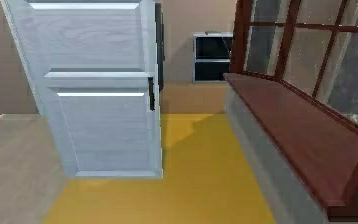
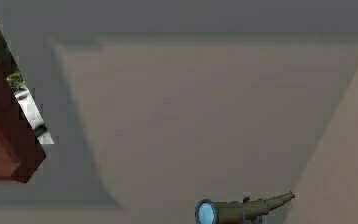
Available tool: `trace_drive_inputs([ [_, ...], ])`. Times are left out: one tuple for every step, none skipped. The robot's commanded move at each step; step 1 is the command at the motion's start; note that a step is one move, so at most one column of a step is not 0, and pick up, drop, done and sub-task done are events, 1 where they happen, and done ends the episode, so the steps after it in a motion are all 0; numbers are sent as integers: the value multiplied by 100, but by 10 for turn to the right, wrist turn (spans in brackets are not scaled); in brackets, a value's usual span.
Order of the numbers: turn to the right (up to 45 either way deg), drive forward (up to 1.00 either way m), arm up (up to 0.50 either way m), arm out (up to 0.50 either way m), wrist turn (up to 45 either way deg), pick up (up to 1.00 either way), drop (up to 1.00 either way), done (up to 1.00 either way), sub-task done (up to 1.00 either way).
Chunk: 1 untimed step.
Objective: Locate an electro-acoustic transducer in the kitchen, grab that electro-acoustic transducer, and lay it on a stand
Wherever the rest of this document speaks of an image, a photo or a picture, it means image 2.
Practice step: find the white window frame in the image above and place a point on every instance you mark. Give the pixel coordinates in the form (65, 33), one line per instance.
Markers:
(33, 115)

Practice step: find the olive green telescope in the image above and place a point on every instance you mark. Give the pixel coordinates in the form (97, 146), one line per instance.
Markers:
(233, 211)

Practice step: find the green house plant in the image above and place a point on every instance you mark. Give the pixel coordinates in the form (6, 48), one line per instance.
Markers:
(15, 81)

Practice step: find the reddish brown room door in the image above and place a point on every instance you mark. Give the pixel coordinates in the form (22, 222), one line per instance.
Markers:
(7, 140)

